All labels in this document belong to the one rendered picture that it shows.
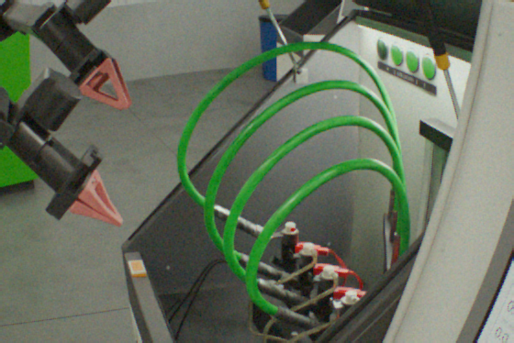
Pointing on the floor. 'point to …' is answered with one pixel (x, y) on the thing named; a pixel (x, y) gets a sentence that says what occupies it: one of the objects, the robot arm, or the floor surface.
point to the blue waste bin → (269, 44)
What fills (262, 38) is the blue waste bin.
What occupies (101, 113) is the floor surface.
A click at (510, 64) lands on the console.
